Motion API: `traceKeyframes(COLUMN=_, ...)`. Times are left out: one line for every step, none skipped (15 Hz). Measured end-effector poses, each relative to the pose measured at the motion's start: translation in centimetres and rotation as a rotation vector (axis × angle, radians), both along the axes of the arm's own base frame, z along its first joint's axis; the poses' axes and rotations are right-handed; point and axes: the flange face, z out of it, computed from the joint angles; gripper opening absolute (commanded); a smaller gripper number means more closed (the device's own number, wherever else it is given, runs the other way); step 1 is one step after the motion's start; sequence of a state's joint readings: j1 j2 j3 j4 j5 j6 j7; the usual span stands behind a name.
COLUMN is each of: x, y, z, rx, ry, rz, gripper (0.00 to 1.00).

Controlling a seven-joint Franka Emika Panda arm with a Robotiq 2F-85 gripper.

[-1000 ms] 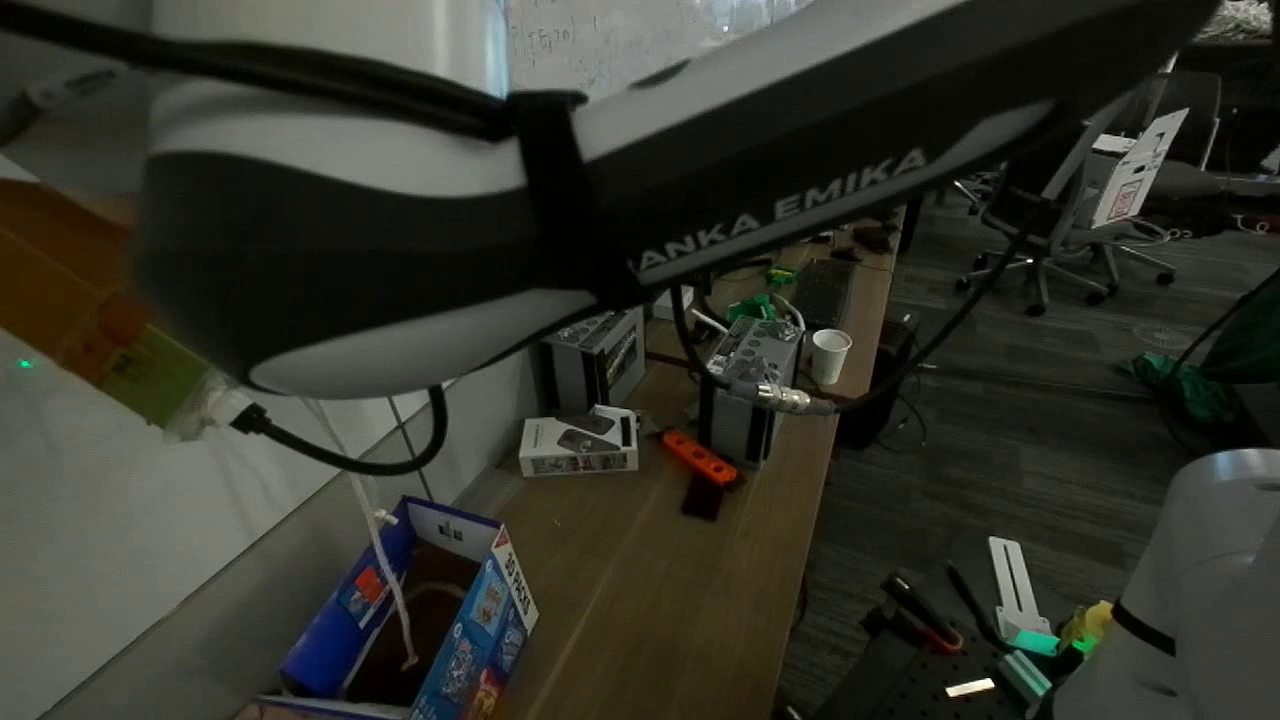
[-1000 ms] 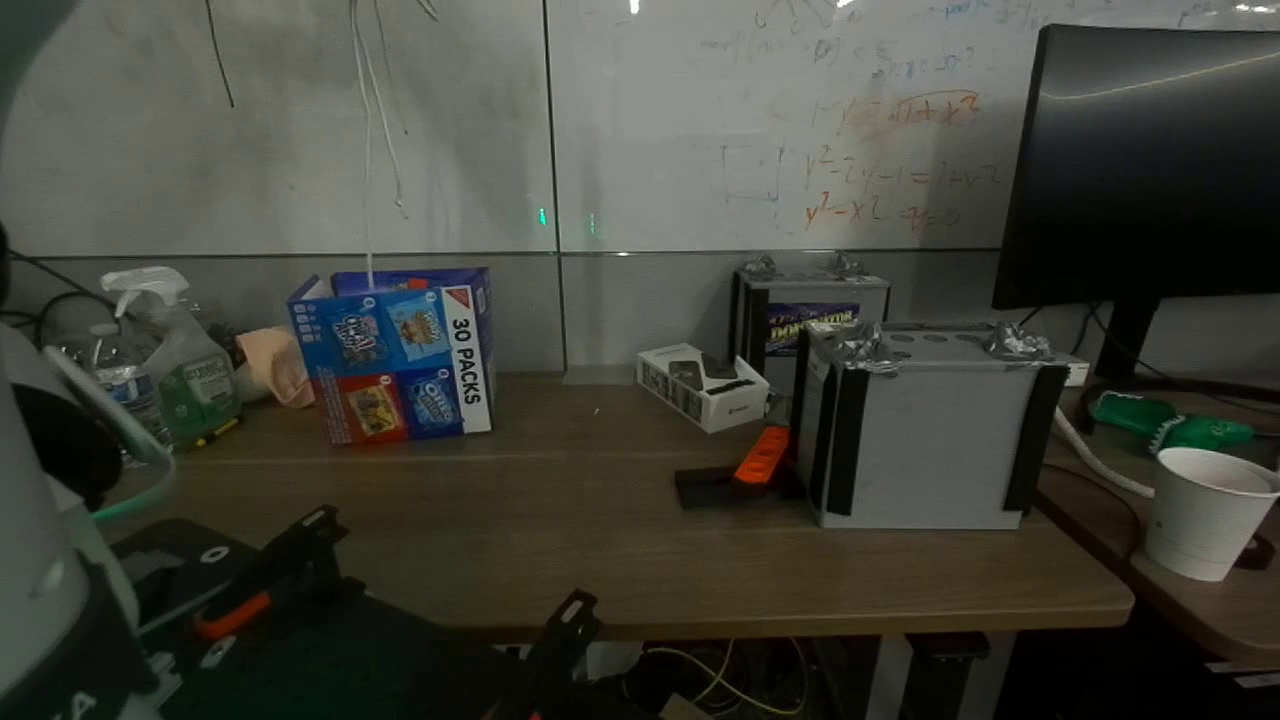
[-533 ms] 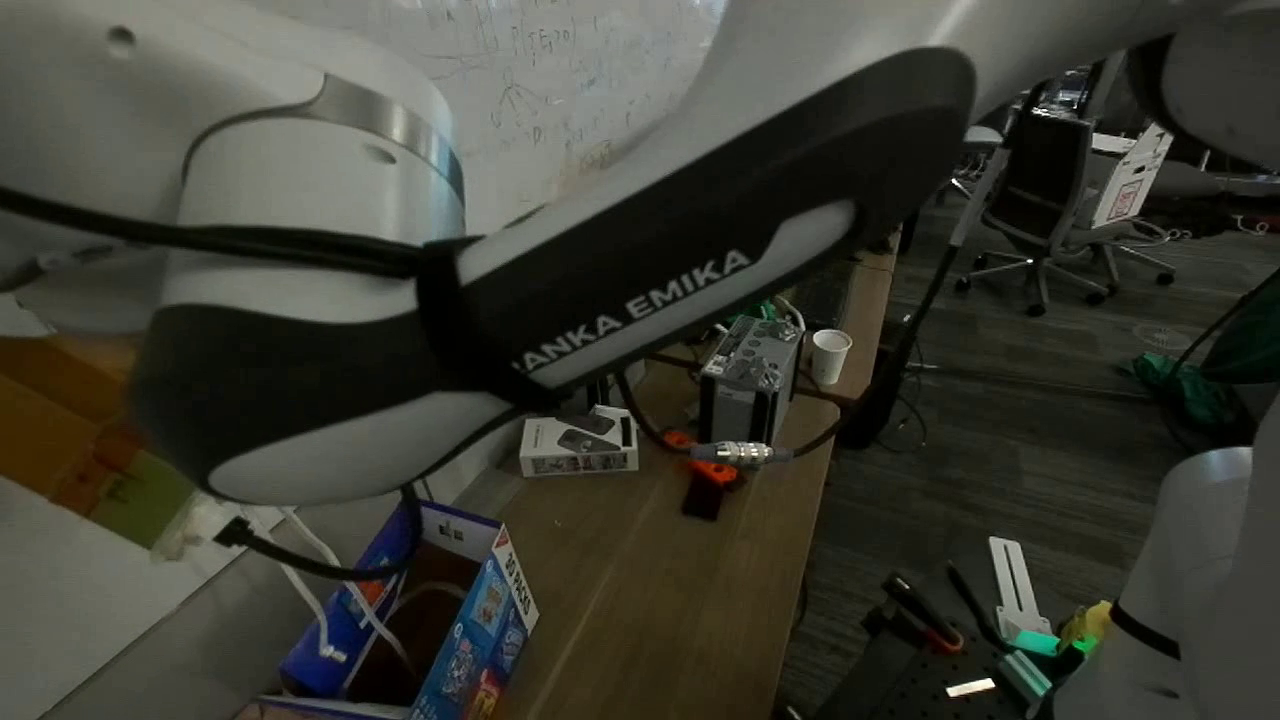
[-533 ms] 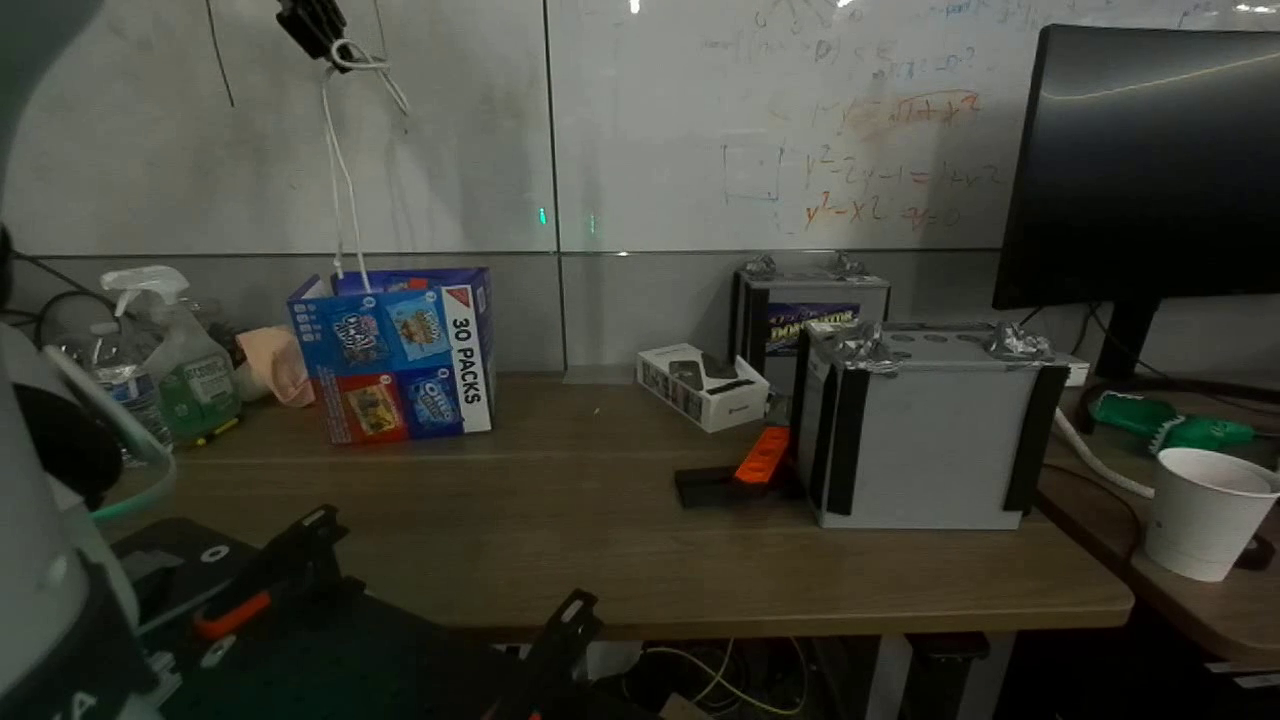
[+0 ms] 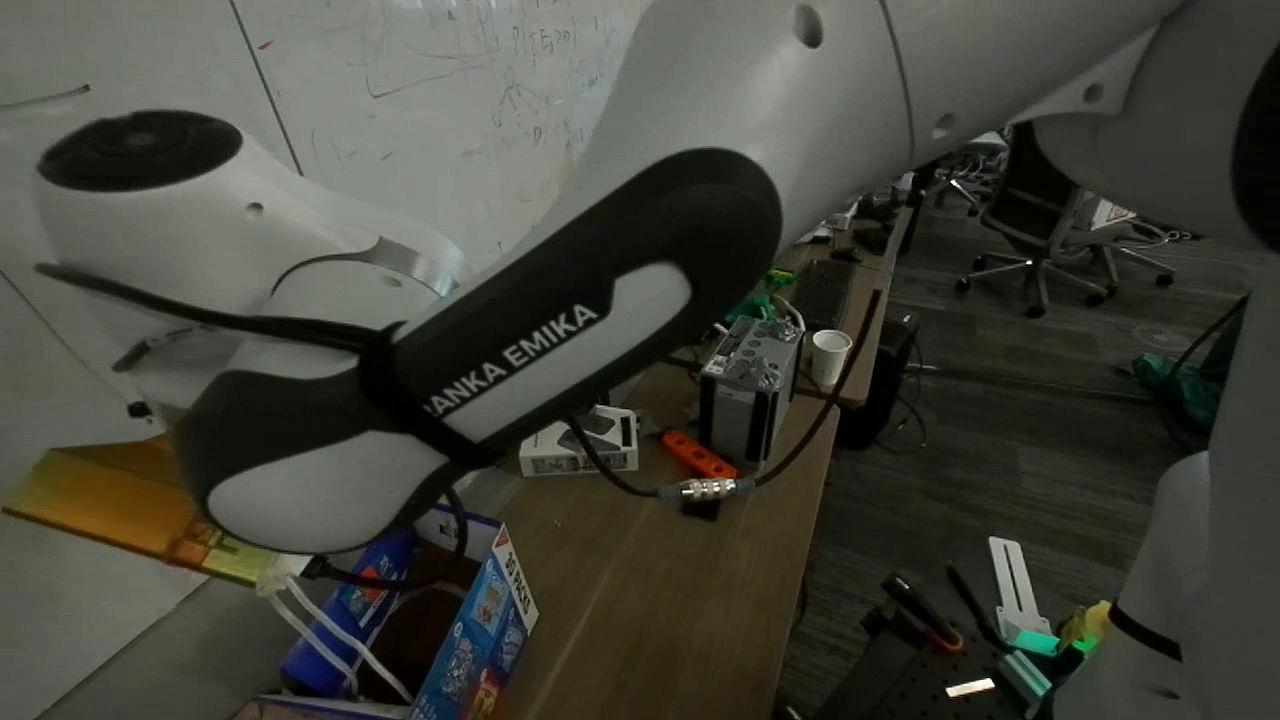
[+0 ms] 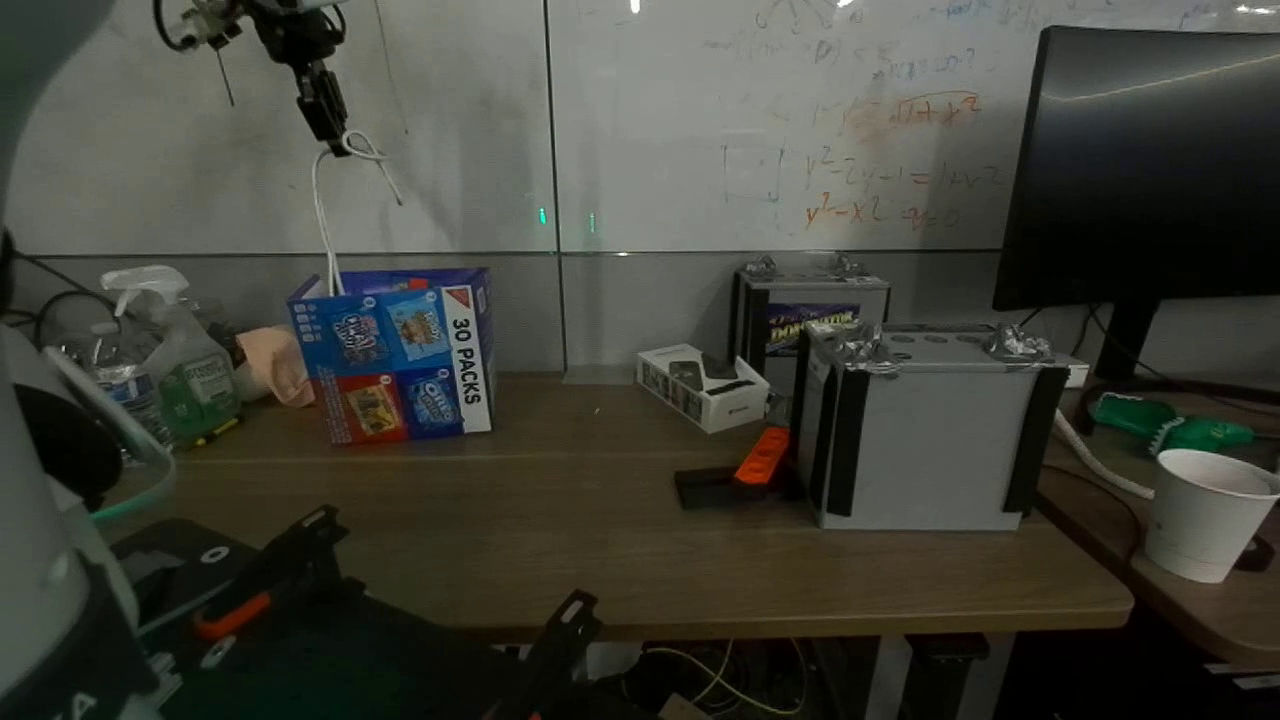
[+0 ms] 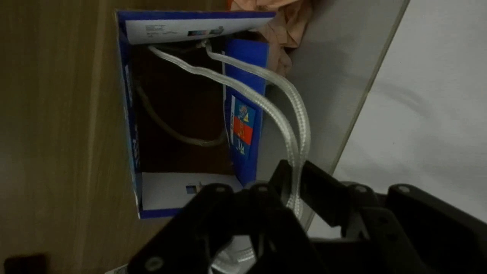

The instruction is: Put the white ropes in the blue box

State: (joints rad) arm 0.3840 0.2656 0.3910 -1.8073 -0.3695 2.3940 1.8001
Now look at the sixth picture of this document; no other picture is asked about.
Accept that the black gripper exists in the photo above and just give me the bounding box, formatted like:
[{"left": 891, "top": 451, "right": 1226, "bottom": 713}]
[{"left": 246, "top": 0, "right": 355, "bottom": 161}]

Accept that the thin white rope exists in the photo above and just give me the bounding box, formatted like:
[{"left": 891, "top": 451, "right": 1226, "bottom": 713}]
[{"left": 306, "top": 122, "right": 407, "bottom": 300}]

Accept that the blue cardboard snack box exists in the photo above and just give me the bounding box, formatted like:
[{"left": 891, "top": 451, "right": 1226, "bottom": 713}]
[{"left": 283, "top": 265, "right": 500, "bottom": 451}]

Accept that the beige rubber object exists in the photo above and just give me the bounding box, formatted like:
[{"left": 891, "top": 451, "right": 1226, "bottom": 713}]
[{"left": 231, "top": 323, "right": 322, "bottom": 412}]

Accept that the clear plastic bottle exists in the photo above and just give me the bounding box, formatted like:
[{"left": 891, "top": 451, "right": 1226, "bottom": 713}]
[{"left": 43, "top": 259, "right": 252, "bottom": 451}]

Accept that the clear plastic container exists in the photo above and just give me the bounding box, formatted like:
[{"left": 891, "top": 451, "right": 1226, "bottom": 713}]
[{"left": 78, "top": 394, "right": 186, "bottom": 535}]

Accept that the small white device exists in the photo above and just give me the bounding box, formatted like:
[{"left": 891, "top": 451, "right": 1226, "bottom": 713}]
[{"left": 633, "top": 339, "right": 775, "bottom": 438}]

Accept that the small silver metal case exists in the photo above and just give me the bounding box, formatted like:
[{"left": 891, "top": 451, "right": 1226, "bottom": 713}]
[{"left": 729, "top": 254, "right": 895, "bottom": 403}]

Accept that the orange and black hand tool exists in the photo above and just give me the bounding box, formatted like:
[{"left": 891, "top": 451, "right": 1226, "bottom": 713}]
[{"left": 671, "top": 420, "right": 808, "bottom": 515}]

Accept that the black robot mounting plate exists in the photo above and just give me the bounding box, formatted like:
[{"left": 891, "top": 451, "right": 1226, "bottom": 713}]
[{"left": 104, "top": 515, "right": 573, "bottom": 720}]

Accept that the large silver metal case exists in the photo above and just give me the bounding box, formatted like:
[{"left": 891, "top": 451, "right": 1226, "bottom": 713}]
[{"left": 792, "top": 319, "right": 1071, "bottom": 535}]

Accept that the black computer monitor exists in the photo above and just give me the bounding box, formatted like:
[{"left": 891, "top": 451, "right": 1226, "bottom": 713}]
[{"left": 988, "top": 19, "right": 1280, "bottom": 409}]

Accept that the grey table leg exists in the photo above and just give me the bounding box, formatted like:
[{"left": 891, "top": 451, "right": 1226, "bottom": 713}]
[{"left": 862, "top": 626, "right": 1001, "bottom": 720}]

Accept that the green plastic object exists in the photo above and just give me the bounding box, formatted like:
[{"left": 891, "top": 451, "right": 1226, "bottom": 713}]
[{"left": 1084, "top": 389, "right": 1264, "bottom": 459}]

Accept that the white paper cup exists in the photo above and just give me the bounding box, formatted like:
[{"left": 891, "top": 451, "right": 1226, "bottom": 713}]
[{"left": 1143, "top": 443, "right": 1280, "bottom": 589}]

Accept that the black clamp with orange handle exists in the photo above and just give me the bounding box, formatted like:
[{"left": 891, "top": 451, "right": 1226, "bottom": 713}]
[
  {"left": 490, "top": 589, "right": 607, "bottom": 720},
  {"left": 187, "top": 498, "right": 355, "bottom": 647}
]

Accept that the thick white cable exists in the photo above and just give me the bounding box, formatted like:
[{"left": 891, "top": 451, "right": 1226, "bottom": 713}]
[{"left": 1050, "top": 403, "right": 1167, "bottom": 509}]

